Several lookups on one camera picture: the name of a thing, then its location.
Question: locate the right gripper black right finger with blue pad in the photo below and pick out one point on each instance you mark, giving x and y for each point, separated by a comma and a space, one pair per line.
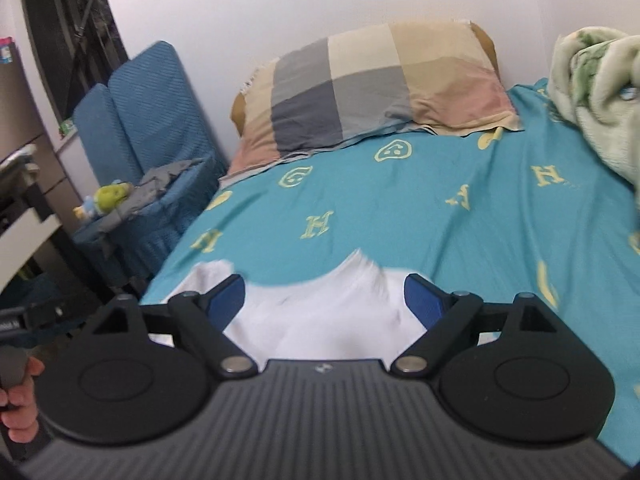
453, 321

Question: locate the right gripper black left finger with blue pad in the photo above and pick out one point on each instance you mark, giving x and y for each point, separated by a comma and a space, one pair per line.
198, 320

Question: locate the white printed t-shirt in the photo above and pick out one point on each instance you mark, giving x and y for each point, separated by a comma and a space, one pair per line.
358, 310

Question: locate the person's left hand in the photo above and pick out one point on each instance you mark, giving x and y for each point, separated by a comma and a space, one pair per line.
21, 418

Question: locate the dark wooden desk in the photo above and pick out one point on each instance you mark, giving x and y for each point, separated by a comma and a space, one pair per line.
36, 195

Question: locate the teal patterned bed sheet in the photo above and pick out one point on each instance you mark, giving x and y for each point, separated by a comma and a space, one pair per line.
495, 213

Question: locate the grey cloth on chair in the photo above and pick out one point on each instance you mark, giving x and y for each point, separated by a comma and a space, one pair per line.
152, 187

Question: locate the green yellow plush toy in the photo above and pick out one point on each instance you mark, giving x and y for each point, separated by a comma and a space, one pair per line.
103, 201

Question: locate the blue covered chair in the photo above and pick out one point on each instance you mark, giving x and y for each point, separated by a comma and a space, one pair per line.
145, 125

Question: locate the checkered patchwork pillow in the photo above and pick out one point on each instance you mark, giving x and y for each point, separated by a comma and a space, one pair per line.
440, 77

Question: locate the cream green fleece blanket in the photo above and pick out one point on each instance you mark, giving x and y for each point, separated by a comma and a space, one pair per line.
594, 85

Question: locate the dark window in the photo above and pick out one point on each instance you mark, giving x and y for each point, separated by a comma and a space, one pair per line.
76, 44

